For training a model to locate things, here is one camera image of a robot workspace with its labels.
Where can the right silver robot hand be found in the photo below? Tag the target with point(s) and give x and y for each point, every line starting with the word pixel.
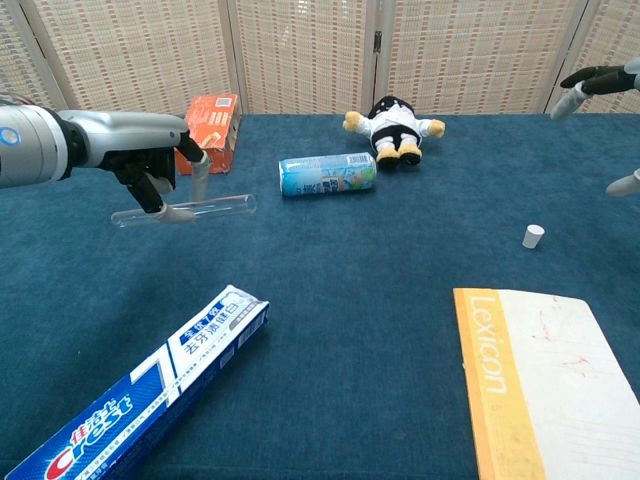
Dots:
pixel 610 80

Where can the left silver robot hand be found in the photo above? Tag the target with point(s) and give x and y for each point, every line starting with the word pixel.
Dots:
pixel 130 135

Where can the clear glass test tube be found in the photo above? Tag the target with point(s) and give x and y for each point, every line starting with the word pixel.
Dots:
pixel 230 205

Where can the small white cap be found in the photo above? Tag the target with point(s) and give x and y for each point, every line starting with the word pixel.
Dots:
pixel 532 237

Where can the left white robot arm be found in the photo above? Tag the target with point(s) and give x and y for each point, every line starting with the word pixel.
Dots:
pixel 30 145

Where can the orange cardboard box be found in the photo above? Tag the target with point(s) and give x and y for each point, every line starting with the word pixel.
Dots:
pixel 220 125

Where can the woven folding screen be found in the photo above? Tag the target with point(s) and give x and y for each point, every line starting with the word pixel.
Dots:
pixel 300 55

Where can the light blue drink can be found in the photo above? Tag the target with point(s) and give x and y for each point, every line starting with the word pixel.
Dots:
pixel 325 175

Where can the black and white plush doll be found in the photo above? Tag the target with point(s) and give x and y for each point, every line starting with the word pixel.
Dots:
pixel 395 130

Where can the black screen hinge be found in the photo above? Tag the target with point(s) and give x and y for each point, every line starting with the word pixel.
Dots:
pixel 378 41

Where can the blue white toothpaste box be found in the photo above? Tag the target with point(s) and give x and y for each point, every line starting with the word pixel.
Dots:
pixel 150 390

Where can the dark blue table cloth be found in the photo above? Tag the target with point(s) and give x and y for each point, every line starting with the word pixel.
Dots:
pixel 375 300

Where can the yellow and white book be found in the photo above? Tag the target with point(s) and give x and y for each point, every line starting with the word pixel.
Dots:
pixel 550 390

